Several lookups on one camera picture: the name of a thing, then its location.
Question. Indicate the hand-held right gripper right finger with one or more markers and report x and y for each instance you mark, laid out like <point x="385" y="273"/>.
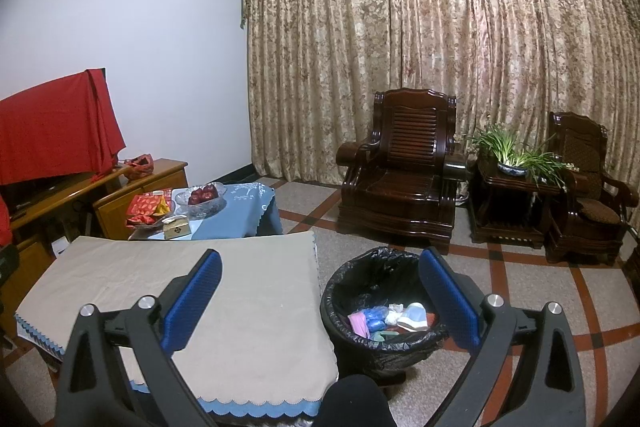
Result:
<point x="450" y="297"/>

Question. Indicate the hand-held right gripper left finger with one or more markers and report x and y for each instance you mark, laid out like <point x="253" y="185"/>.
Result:
<point x="192" y="297"/>

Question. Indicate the white and blue box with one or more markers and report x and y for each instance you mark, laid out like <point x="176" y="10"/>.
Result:
<point x="414" y="317"/>

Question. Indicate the white tissue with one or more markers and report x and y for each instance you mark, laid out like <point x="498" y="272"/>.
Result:
<point x="395" y="313"/>

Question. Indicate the green plastic bag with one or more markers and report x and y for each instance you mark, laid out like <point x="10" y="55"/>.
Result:
<point x="385" y="336"/>

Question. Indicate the pink plastic bag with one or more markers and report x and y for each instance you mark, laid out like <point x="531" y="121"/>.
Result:
<point x="359" y="324"/>

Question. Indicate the black lined waste bin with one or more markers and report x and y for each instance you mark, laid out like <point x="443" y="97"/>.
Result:
<point x="350" y="282"/>

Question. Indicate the small white box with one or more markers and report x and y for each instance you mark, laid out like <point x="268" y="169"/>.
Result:
<point x="59" y="247"/>

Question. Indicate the grey tablecloth table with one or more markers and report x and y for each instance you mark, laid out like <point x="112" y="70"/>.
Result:
<point x="250" y="297"/>

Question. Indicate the wooden television stand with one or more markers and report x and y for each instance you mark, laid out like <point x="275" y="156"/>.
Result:
<point x="45" y="227"/>

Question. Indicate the gold tissue box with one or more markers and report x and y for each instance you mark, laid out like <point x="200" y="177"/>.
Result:
<point x="177" y="229"/>

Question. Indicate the black television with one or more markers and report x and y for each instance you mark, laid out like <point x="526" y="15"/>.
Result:
<point x="45" y="192"/>

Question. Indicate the glass fruit bowl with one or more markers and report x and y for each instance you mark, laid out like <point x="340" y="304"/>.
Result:
<point x="202" y="209"/>

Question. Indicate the red apple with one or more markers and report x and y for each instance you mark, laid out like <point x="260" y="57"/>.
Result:
<point x="196" y="197"/>
<point x="210" y="193"/>

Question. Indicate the glass tray of red packets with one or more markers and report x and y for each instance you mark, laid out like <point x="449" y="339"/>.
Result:
<point x="147" y="207"/>

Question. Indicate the dark wooden side table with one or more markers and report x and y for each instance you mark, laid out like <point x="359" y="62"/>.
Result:
<point x="505" y="212"/>

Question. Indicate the wooden cabinet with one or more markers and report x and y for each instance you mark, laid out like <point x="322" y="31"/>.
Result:
<point x="145" y="184"/>

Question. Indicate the blue scalloped tablecloth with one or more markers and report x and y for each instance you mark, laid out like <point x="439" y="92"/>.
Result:
<point x="260" y="407"/>

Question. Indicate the red basket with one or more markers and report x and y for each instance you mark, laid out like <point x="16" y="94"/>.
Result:
<point x="139" y="167"/>

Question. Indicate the person's dark trouser leg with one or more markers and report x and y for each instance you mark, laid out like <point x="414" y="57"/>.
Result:
<point x="350" y="407"/>

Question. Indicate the red cloth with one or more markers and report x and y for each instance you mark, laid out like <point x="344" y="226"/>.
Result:
<point x="55" y="127"/>

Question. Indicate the potted green plant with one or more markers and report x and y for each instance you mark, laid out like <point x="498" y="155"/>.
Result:
<point x="510" y="157"/>

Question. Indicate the cushioned dark wooden armchair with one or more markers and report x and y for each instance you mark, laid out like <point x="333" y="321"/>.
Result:
<point x="585" y="207"/>

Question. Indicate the beige patterned curtain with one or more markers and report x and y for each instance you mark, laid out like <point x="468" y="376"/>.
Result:
<point x="400" y="32"/>

